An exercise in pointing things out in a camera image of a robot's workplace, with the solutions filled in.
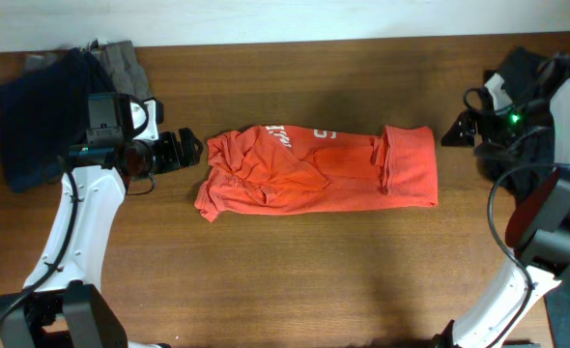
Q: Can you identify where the red orange t-shirt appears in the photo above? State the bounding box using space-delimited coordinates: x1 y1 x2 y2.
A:
194 125 439 221

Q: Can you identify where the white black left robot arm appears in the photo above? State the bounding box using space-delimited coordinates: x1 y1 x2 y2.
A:
0 93 203 348

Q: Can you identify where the black garment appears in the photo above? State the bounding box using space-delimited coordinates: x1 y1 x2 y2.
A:
473 46 563 203

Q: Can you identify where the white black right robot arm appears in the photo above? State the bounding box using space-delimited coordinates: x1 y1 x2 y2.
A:
431 47 570 347

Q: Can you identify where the folded grey garment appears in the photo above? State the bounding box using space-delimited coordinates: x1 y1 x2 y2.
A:
14 40 153 104

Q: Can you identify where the folded navy blue garment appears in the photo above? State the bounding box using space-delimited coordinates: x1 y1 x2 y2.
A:
0 48 115 192

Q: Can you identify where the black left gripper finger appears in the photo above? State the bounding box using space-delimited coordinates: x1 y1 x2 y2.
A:
181 147 203 168
179 128 203 150

